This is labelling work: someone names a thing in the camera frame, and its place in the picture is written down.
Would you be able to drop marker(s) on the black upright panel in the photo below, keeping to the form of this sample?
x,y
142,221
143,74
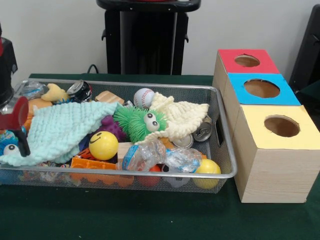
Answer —
x,y
307,50

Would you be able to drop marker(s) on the mint knitted cloth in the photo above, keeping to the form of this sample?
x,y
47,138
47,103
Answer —
x,y
57,130

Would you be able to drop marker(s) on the plain yellow ball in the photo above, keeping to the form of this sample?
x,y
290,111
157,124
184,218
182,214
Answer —
x,y
207,167

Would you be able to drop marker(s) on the crushed clear plastic bottle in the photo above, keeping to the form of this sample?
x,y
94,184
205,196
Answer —
x,y
140,156

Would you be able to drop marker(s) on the cream knitted cloth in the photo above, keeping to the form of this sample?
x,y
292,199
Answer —
x,y
185,110

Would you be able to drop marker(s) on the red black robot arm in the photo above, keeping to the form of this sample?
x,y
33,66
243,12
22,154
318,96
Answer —
x,y
6,70

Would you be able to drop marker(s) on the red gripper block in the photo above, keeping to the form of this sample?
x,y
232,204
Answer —
x,y
15,117

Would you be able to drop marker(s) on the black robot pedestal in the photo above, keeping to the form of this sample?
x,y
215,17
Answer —
x,y
140,50

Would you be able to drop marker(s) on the green spiky toy with eyes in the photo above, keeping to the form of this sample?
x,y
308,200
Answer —
x,y
135,122

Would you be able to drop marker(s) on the silver mesh bin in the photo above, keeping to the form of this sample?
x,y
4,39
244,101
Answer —
x,y
150,180

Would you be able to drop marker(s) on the orange plastic toy block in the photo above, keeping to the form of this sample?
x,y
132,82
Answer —
x,y
92,163

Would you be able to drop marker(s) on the globe print ball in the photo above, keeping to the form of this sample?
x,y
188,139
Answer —
x,y
7,137

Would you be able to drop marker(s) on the striped wooden block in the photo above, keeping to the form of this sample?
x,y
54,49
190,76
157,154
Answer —
x,y
107,97

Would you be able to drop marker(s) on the white baseball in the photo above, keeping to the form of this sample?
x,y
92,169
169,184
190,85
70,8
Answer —
x,y
143,97

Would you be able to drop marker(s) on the yellow smiley ball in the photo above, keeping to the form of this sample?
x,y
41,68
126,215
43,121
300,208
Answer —
x,y
103,147

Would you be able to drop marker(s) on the wooden three-hole box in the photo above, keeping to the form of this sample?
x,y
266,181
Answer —
x,y
275,175

